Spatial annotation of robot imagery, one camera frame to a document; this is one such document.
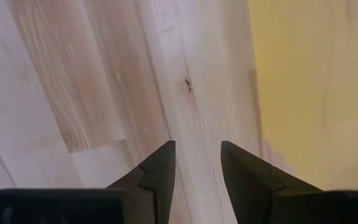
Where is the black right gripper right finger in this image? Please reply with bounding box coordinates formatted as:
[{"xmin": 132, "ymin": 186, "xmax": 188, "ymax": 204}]
[{"xmin": 220, "ymin": 140, "xmax": 323, "ymax": 224}]

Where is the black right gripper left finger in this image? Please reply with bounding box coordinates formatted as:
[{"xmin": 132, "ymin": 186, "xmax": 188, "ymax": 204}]
[{"xmin": 106, "ymin": 139, "xmax": 177, "ymax": 224}]

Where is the yellow translucent plastic bin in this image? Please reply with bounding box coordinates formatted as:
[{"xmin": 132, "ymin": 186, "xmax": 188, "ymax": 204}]
[{"xmin": 247, "ymin": 0, "xmax": 358, "ymax": 191}]

